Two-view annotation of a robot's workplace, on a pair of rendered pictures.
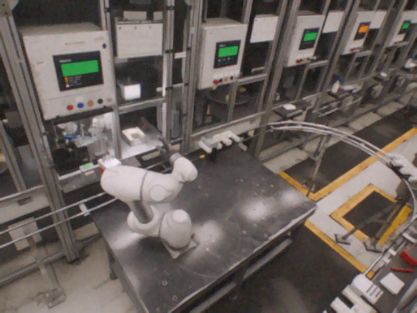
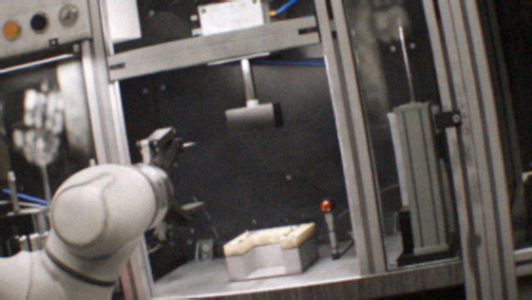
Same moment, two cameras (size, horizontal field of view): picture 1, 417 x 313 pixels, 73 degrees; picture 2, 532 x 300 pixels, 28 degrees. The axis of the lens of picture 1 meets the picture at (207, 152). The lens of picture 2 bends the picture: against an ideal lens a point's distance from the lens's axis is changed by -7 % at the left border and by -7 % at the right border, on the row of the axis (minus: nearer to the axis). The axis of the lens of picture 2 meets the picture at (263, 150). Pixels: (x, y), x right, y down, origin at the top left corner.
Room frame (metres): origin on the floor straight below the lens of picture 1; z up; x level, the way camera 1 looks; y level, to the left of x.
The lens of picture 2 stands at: (0.82, -1.11, 1.23)
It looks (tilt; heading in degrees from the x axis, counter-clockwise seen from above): 3 degrees down; 58
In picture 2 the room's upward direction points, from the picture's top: 10 degrees counter-clockwise
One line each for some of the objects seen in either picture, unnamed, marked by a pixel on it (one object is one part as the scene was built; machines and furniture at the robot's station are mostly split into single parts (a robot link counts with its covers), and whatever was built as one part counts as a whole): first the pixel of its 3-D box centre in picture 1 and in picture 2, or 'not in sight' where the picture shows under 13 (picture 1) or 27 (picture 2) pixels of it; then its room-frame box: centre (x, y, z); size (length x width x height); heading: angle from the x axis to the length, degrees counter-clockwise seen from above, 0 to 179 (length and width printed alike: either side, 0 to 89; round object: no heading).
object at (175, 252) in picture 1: (180, 238); not in sight; (1.15, 0.10, 0.71); 0.22 x 0.18 x 0.06; 133
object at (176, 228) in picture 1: (177, 226); not in sight; (1.14, 0.13, 0.85); 0.18 x 0.16 x 0.22; 85
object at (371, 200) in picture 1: (373, 212); not in sight; (2.36, -1.97, 0.01); 1.00 x 0.55 x 0.01; 133
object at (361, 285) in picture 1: (367, 287); not in sight; (0.85, -0.92, 0.92); 0.13 x 0.10 x 0.09; 43
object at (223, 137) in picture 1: (219, 143); not in sight; (2.12, -0.09, 0.84); 0.36 x 0.14 x 0.10; 133
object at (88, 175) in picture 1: (87, 172); not in sight; (1.38, 0.77, 0.97); 0.08 x 0.08 x 0.12; 43
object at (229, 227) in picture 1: (205, 203); not in sight; (1.54, -0.04, 0.66); 1.50 x 1.06 x 0.04; 133
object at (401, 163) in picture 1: (403, 169); not in sight; (2.10, -1.77, 0.84); 0.37 x 0.14 x 0.10; 11
